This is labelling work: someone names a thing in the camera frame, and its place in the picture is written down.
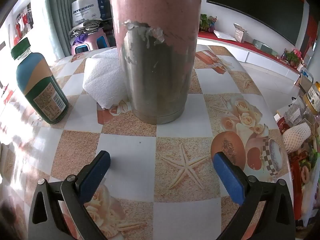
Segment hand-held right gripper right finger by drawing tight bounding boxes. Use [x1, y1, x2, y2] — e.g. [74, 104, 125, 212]
[212, 151, 296, 240]

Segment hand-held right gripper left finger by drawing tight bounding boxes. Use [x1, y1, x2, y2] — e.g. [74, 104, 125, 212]
[28, 150, 111, 240]

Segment checkered printed tablecloth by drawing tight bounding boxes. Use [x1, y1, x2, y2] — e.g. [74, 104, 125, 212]
[0, 44, 292, 240]

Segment fruit in white foam net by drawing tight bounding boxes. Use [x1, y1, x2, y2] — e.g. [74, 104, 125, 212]
[282, 124, 312, 154]

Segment clear plastic bag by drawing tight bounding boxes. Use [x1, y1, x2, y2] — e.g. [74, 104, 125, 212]
[285, 100, 308, 126]

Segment white paper towel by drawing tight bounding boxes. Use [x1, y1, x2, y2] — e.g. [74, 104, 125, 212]
[82, 48, 129, 110]

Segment green bottle with blue label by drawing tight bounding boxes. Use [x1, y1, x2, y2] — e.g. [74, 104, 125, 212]
[10, 37, 69, 124]

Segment jar with yellow lid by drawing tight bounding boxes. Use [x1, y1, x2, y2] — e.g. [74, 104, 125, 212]
[304, 81, 320, 113]

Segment red topped low cabinet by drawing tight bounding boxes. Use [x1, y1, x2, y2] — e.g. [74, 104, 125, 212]
[197, 31, 302, 75]

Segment pink plastic stool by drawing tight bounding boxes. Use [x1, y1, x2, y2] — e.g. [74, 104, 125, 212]
[71, 29, 111, 55]

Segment pink flowering potted plant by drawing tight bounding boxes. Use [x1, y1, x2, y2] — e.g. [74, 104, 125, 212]
[284, 49, 303, 67]

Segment grey green box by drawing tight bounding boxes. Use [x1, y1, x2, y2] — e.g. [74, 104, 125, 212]
[252, 39, 272, 52]

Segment white envelope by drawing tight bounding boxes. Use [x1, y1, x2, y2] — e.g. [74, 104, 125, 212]
[213, 30, 237, 41]

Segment white open box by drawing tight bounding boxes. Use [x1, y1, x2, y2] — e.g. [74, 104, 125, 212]
[232, 23, 248, 43]

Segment folded grey cloth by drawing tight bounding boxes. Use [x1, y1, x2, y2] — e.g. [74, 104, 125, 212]
[69, 20, 102, 37]

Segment green potted plant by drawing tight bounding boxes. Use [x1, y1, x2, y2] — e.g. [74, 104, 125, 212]
[199, 14, 217, 33]

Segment pink metal thermos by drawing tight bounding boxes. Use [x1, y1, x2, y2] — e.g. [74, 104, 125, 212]
[109, 0, 202, 125]

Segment green quilted curtain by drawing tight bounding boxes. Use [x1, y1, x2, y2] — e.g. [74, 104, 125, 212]
[37, 0, 78, 58]

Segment white printed bag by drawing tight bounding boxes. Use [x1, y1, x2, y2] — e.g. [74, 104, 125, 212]
[71, 0, 103, 27]

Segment hanging clothes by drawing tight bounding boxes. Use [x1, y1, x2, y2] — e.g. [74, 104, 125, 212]
[14, 9, 34, 33]

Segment dark wall board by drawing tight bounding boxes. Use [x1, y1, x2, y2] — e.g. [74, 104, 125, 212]
[206, 0, 311, 45]

